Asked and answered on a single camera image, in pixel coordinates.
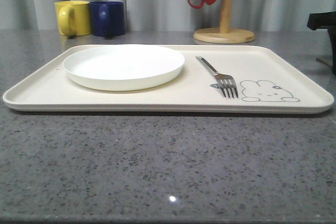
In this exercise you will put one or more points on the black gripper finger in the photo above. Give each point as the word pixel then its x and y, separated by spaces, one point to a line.
pixel 324 21

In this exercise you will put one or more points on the silver metal fork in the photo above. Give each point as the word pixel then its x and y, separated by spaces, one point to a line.
pixel 225 82

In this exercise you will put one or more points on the white round plate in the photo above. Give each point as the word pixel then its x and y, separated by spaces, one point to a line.
pixel 124 67

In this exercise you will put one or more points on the wooden mug tree stand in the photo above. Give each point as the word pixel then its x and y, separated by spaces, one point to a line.
pixel 224 34

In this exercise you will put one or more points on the cream rabbit serving tray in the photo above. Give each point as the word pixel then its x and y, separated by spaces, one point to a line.
pixel 265 82

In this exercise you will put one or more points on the dark blue mug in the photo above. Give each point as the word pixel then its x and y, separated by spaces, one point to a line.
pixel 107 18

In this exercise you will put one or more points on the yellow mug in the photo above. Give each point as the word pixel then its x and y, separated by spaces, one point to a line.
pixel 73 18

